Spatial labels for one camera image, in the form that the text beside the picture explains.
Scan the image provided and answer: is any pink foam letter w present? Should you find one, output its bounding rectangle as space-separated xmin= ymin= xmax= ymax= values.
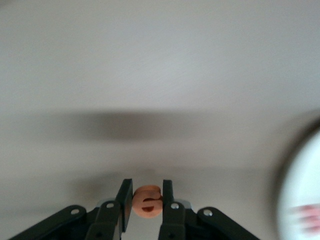
xmin=287 ymin=203 xmax=320 ymax=232

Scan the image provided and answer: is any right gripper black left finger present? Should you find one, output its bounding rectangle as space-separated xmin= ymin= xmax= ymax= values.
xmin=7 ymin=178 xmax=135 ymax=240

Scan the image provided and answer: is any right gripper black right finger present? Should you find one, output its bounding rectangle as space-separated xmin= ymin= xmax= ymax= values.
xmin=158 ymin=179 xmax=261 ymax=240

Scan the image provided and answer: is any light brown plate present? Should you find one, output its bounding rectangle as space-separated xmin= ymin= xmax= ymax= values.
xmin=273 ymin=119 xmax=320 ymax=240

